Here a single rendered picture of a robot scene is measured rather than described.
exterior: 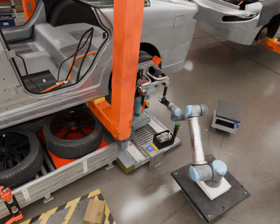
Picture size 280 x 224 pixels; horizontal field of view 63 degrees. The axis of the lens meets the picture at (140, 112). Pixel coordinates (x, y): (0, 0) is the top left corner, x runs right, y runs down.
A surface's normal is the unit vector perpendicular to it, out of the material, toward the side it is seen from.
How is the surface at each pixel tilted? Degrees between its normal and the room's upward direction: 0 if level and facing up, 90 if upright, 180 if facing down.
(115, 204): 0
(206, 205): 0
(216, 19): 88
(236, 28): 90
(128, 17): 90
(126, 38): 90
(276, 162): 0
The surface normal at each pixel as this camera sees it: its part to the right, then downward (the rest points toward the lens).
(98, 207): 0.10, -0.76
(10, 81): 0.60, 0.55
